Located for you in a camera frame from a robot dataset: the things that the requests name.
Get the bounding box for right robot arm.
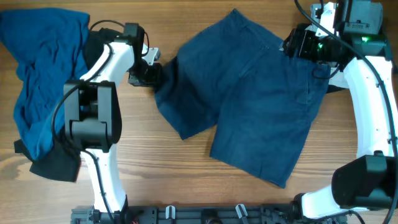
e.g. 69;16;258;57
281;0;397;223

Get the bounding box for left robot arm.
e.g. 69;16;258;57
53;23;162;223

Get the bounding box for black garment under jeans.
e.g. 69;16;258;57
326;62;398;94

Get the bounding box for black garment left pile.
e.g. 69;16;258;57
14;28;121;182

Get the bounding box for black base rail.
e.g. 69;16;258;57
70;204;348;224

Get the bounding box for bright blue garment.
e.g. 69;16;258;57
1;8;90;161

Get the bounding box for folded light blue jeans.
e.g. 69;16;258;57
310;0;383;35

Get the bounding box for navy blue shorts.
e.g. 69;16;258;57
155;10;330;188

